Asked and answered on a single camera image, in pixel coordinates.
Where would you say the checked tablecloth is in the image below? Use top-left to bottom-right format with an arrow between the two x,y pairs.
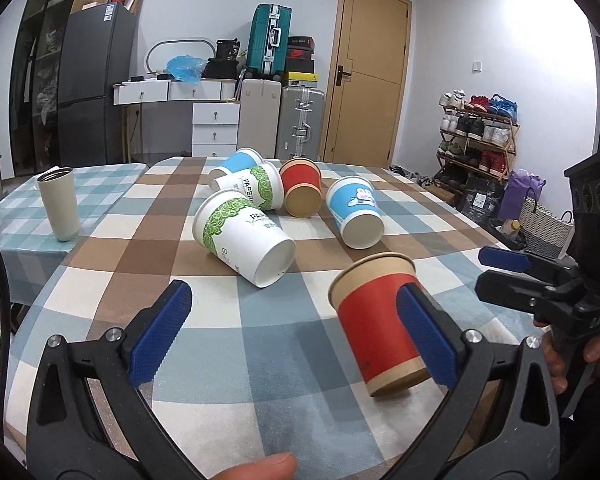
0,155 -> 522,480

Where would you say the black shoe boxes stack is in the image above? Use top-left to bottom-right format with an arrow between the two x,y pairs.
285,36 -> 315,73

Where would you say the wooden door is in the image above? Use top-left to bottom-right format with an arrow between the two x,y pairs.
321,0 -> 412,167

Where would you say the white drawer desk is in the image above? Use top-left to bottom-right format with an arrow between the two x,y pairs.
114,79 -> 240,164

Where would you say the blue white paper cup rear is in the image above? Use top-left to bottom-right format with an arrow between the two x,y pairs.
209,148 -> 263,190

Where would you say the left hand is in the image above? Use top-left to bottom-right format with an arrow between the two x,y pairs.
212,452 -> 297,480

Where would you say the white green paper cup rear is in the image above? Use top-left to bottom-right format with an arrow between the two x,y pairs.
211,162 -> 284,211

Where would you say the red paper cup rear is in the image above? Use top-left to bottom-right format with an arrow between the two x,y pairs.
279,158 -> 323,218

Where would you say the blue plastic bag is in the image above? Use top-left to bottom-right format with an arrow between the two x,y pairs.
166,54 -> 207,84

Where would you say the right hand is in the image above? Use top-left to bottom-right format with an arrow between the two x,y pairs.
533,320 -> 600,396

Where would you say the black bag on desk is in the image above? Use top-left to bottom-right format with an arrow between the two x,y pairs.
202,38 -> 240,79

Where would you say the blue bunny paper cup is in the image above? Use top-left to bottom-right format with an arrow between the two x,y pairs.
326,176 -> 385,250

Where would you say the oval mirror frame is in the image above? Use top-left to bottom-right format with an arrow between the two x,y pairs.
144,37 -> 216,74

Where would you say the beige suitcase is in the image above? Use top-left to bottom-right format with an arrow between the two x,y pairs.
237,79 -> 282,159

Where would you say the black refrigerator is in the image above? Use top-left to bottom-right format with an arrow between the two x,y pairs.
57,3 -> 137,168

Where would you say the wooden shoe rack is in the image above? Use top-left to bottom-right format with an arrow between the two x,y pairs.
437,89 -> 519,183

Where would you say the red paper cup with label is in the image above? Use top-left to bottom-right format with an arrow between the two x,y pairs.
328,252 -> 429,396

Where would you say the white green paper cup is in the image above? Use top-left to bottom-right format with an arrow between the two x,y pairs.
193,190 -> 296,288
211,162 -> 284,211

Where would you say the yellow box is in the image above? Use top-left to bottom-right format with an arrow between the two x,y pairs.
287,72 -> 318,88

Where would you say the woven tote bag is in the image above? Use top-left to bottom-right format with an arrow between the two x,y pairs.
519,188 -> 574,260

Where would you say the beige tumbler cup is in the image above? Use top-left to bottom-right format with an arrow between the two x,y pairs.
36,167 -> 81,242

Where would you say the white green paper cup front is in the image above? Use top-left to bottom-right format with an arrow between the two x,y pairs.
193,190 -> 296,288

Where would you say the silver suitcase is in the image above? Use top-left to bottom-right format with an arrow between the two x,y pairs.
275,87 -> 325,162

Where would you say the teal suitcase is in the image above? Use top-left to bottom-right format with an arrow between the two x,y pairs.
246,3 -> 292,80

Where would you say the purple bag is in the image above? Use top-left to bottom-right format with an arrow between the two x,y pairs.
498,169 -> 546,220

